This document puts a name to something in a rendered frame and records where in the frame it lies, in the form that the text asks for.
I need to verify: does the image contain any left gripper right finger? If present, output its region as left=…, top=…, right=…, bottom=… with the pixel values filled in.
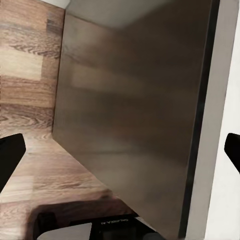
left=224, top=133, right=240, bottom=173

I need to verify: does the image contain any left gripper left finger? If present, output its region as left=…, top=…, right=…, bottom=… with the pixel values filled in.
left=0, top=133, right=26, bottom=193

